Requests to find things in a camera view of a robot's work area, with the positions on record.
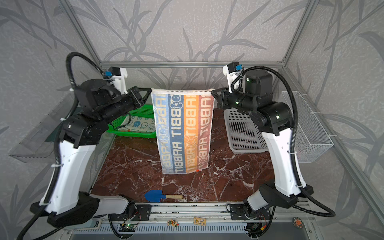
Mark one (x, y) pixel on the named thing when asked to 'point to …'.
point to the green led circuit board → (127, 227)
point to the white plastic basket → (245, 135)
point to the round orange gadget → (297, 222)
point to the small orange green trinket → (173, 223)
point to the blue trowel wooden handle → (157, 195)
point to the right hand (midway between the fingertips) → (213, 87)
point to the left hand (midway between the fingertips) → (153, 85)
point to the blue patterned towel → (137, 123)
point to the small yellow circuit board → (199, 220)
